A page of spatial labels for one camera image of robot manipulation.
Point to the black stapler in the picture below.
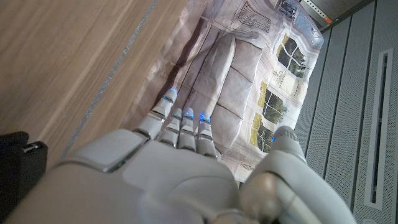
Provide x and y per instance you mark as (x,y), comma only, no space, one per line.
(15,168)

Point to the printed living room backdrop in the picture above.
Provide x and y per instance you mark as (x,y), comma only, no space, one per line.
(236,71)

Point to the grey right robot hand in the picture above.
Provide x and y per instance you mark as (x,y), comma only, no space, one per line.
(161,180)

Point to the white perforated rail orange tag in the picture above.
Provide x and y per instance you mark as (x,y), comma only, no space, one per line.
(315,9)

